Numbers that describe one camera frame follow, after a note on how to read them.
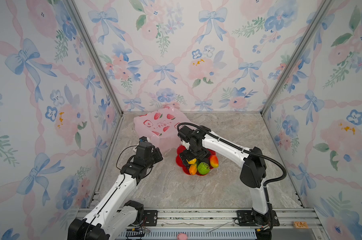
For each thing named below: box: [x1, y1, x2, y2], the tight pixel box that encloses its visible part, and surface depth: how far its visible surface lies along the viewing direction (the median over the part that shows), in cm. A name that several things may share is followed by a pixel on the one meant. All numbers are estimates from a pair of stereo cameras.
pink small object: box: [177, 232, 188, 240], surface depth 70 cm
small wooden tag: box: [293, 221, 309, 229], surface depth 73 cm
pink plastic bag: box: [134, 105, 193, 152], surface depth 99 cm
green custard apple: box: [197, 162, 211, 175], surface depth 83 cm
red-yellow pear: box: [209, 154, 219, 168], surface depth 87 cm
